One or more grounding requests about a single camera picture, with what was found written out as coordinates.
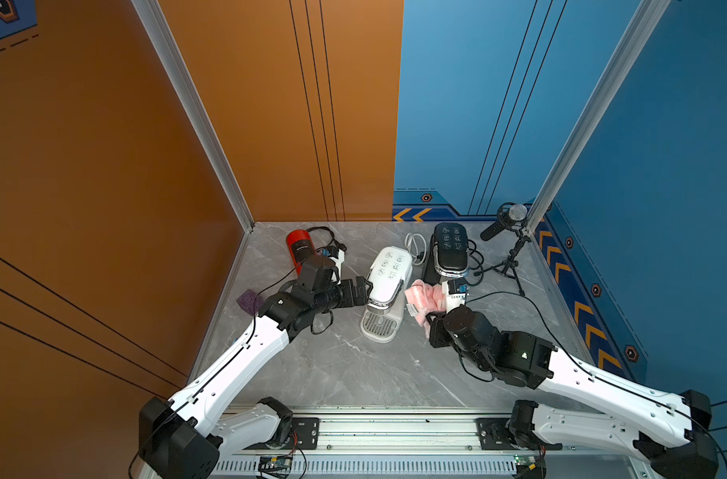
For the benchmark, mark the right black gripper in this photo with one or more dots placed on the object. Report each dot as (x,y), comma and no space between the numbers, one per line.
(437,322)

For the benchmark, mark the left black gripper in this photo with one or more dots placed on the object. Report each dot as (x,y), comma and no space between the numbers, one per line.
(361,297)

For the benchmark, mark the white coffee machine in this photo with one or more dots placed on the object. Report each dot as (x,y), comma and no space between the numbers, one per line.
(390,275)

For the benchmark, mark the pink cloth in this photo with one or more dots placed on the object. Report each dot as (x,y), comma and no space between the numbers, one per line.
(423,299)

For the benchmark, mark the black coffee machine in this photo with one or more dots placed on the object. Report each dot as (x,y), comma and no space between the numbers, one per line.
(447,257)

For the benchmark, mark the red coffee machine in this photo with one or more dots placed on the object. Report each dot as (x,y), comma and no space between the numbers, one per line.
(301,246)

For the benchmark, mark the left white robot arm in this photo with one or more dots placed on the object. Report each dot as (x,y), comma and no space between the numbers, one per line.
(185,435)

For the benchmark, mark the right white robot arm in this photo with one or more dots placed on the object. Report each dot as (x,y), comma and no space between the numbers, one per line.
(668,431)

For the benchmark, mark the purple block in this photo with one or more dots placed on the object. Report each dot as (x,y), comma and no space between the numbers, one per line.
(250,302)

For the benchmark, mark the black microphone on tripod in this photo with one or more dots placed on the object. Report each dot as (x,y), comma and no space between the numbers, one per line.
(510,220)

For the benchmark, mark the green circuit board right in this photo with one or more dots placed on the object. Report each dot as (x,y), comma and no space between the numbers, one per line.
(531,467)

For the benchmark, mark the green circuit board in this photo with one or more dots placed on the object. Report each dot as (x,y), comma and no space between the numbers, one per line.
(275,467)
(531,467)

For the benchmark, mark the green circuit board left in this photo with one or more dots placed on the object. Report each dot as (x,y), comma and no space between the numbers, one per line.
(275,467)

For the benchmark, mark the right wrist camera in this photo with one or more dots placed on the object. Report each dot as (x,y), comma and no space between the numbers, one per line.
(455,293)

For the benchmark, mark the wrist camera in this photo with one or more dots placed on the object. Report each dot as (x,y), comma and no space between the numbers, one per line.
(337,256)
(455,293)

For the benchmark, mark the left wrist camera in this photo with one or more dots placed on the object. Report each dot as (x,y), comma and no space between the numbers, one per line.
(337,256)

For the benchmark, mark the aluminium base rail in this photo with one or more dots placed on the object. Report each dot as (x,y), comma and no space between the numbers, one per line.
(421,443)

